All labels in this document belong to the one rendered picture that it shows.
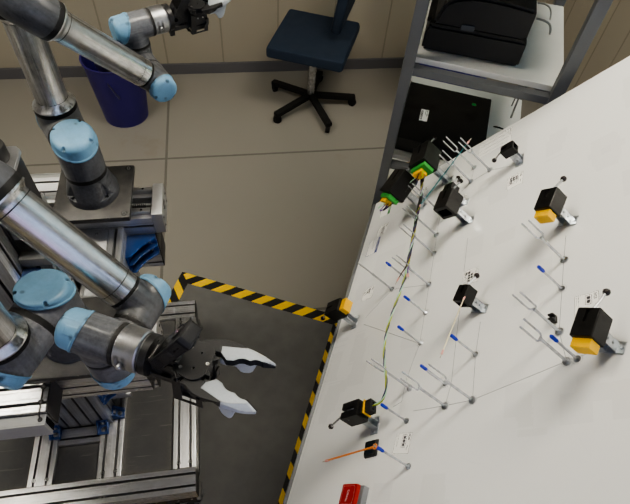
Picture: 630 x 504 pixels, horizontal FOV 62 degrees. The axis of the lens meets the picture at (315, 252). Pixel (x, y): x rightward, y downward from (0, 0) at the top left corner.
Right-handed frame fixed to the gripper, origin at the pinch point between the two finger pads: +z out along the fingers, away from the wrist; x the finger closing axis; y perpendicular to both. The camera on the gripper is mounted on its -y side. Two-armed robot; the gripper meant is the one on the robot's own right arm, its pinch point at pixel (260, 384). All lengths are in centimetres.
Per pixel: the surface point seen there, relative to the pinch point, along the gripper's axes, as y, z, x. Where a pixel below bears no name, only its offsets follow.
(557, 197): -7, 45, -61
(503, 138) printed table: 10, 37, -110
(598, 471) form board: 3, 54, -6
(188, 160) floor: 131, -125, -207
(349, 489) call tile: 46, 20, -8
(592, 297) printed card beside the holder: -1, 53, -39
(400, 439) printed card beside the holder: 38, 28, -19
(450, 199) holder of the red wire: 14, 25, -79
